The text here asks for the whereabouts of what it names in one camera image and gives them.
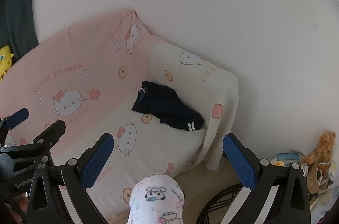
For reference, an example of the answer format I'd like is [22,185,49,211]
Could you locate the blue box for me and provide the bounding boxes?
[277,152,305,163]

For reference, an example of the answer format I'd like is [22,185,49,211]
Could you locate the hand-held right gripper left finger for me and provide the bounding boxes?
[26,133,115,224]

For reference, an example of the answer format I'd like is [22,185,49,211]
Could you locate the yellow plush toy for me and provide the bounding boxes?
[0,44,15,82]

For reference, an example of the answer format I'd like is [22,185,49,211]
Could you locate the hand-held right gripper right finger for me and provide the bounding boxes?
[222,133,311,224]

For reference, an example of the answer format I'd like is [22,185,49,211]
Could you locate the person's leg in printed pajamas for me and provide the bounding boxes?
[128,173,185,224]

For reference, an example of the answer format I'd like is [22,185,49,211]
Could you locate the brown teddy bear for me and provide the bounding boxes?
[300,131,337,194]

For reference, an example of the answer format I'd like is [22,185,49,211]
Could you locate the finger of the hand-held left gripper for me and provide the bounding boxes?
[0,119,66,163]
[0,108,29,146]

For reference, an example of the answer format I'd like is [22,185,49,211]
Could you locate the dark curtain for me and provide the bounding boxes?
[0,0,40,59]

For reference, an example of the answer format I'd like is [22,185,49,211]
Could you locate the pink cat printed blanket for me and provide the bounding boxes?
[0,9,239,224]

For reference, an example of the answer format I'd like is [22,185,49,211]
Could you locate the black wire rack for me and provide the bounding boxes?
[196,183,251,224]

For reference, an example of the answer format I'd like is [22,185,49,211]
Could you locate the navy shorts with white stripes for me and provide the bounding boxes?
[132,81,204,132]

